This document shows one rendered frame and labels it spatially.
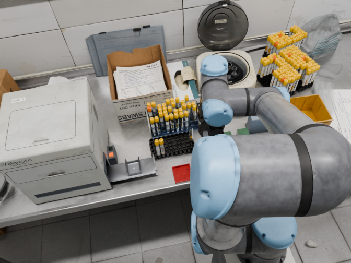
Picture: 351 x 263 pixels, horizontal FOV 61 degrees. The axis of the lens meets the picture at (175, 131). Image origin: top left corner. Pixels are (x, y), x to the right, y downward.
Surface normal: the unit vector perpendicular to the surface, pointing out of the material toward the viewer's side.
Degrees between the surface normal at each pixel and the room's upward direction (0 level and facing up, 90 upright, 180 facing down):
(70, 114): 0
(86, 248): 0
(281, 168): 23
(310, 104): 90
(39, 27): 90
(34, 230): 0
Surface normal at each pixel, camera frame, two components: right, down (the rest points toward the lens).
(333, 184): 0.22, 0.08
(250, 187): -0.04, 0.07
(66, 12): 0.20, 0.79
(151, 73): -0.01, -0.58
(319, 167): 0.02, -0.25
